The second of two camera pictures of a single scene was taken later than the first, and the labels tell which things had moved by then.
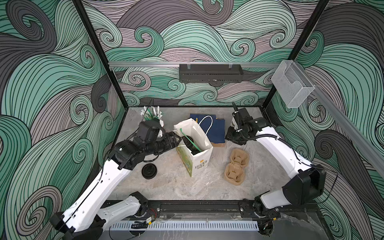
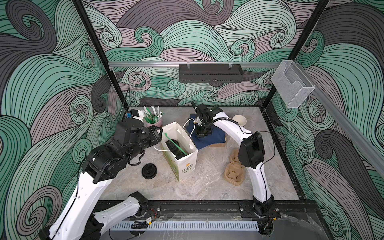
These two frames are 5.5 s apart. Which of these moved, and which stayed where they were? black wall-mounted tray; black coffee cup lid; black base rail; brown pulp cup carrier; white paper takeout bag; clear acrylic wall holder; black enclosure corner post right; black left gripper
Moved: white paper takeout bag; black left gripper
Stayed: black enclosure corner post right; black wall-mounted tray; black base rail; black coffee cup lid; clear acrylic wall holder; brown pulp cup carrier
